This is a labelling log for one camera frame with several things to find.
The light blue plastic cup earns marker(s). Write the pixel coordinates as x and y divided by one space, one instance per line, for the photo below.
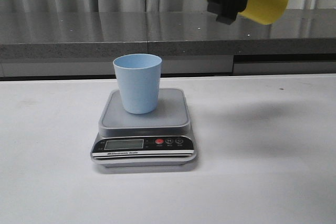
138 77

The silver digital kitchen scale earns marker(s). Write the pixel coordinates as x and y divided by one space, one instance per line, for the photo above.
161 137

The grey stone counter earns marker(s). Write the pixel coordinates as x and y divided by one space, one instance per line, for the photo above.
83 45

